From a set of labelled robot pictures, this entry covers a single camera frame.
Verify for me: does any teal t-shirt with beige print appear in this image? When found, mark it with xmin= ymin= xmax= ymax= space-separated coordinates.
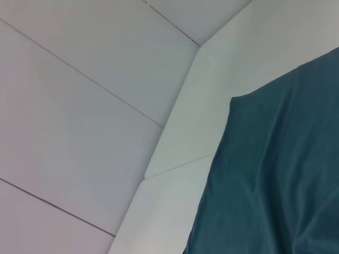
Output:
xmin=182 ymin=46 xmax=339 ymax=254

